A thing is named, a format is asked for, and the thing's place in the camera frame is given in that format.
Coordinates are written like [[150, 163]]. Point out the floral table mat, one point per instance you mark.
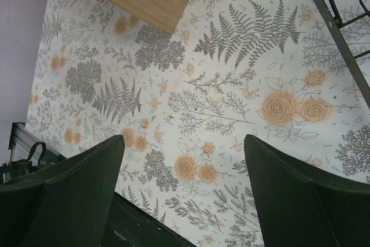
[[185, 102]]

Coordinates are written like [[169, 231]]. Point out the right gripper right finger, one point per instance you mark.
[[301, 205]]

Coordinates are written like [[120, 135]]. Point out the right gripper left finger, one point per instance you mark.
[[65, 204]]

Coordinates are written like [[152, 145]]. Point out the black wire dish rack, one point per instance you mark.
[[332, 19]]

